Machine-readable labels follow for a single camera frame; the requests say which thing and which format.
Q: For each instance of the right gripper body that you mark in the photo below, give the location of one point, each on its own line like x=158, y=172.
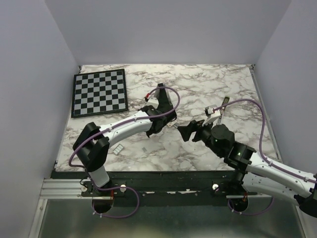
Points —
x=203, y=132

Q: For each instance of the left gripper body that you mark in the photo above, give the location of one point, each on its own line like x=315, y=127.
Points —
x=157, y=131

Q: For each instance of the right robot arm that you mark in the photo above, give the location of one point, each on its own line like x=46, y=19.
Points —
x=255, y=172

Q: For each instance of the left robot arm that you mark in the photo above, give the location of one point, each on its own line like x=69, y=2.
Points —
x=93, y=143

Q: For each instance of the black wedge stand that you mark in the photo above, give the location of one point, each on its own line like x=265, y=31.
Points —
x=164, y=96

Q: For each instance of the small staple box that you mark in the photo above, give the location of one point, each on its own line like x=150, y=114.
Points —
x=170, y=124

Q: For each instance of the black white chessboard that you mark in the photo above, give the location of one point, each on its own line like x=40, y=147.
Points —
x=99, y=93

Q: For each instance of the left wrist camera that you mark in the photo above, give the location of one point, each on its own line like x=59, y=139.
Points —
x=152, y=100

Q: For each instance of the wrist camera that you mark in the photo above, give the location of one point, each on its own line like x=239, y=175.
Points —
x=152, y=100
x=212, y=115

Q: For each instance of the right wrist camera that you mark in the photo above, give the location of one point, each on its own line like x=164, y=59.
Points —
x=212, y=115

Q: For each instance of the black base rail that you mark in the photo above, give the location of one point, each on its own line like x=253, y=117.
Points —
x=159, y=189

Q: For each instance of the aluminium extrusion rail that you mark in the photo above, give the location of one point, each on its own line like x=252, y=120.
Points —
x=61, y=189

